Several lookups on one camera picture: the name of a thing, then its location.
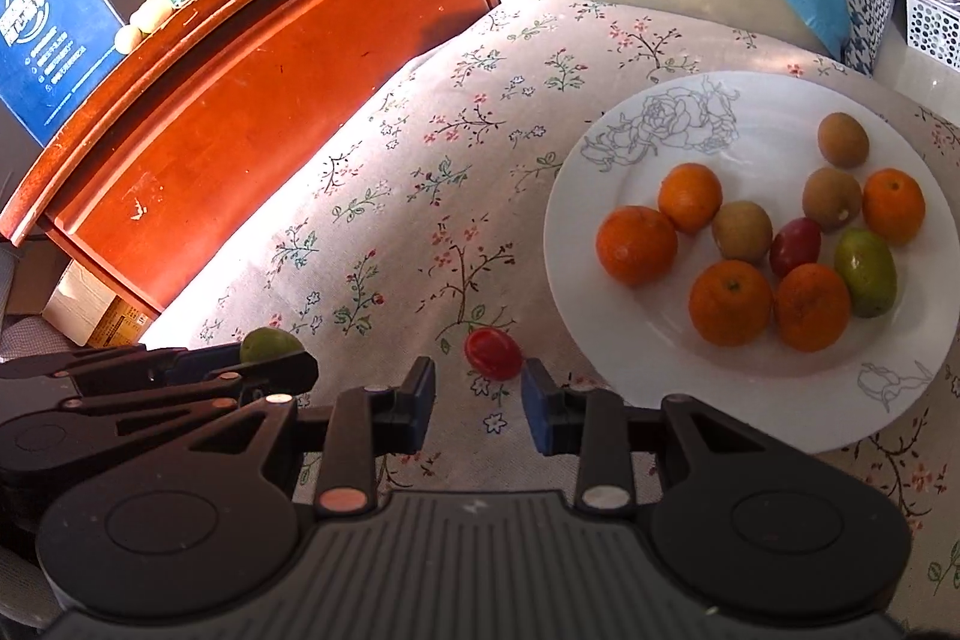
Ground green lime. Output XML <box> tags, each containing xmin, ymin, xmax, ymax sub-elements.
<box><xmin>833</xmin><ymin>227</ymin><xmax>898</xmax><ymax>319</ymax></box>
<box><xmin>239</xmin><ymin>326</ymin><xmax>302</xmax><ymax>364</ymax></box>

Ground red cherry tomato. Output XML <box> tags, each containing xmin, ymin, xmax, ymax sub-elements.
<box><xmin>464</xmin><ymin>326</ymin><xmax>524</xmax><ymax>381</ymax></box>
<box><xmin>768</xmin><ymin>218</ymin><xmax>822</xmax><ymax>280</ymax></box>

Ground orange tangerine with stem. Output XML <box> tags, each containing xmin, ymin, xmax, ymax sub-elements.
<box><xmin>596</xmin><ymin>205</ymin><xmax>679</xmax><ymax>287</ymax></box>

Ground brown kiwi front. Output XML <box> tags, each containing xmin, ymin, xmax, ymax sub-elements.
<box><xmin>711</xmin><ymin>200</ymin><xmax>773</xmax><ymax>265</ymax></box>

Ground brown kiwi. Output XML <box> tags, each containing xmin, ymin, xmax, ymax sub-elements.
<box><xmin>802</xmin><ymin>167</ymin><xmax>862</xmax><ymax>234</ymax></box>
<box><xmin>711</xmin><ymin>200</ymin><xmax>773</xmax><ymax>265</ymax></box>
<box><xmin>817</xmin><ymin>112</ymin><xmax>871</xmax><ymax>169</ymax></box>

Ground red wooden cabinet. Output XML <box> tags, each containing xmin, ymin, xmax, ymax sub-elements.
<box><xmin>2</xmin><ymin>0</ymin><xmax>498</xmax><ymax>314</ymax></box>

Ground white floral plate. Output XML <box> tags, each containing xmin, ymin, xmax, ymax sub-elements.
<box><xmin>544</xmin><ymin>71</ymin><xmax>958</xmax><ymax>453</ymax></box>

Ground blue cardboard box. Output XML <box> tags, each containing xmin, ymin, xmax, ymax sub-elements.
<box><xmin>0</xmin><ymin>0</ymin><xmax>122</xmax><ymax>146</ymax></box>

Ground cream round objects on cabinet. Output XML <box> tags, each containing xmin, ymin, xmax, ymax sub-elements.
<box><xmin>114</xmin><ymin>0</ymin><xmax>174</xmax><ymax>55</ymax></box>

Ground white perforated plastic basket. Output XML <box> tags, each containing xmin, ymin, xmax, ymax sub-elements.
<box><xmin>905</xmin><ymin>0</ymin><xmax>960</xmax><ymax>70</ymax></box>

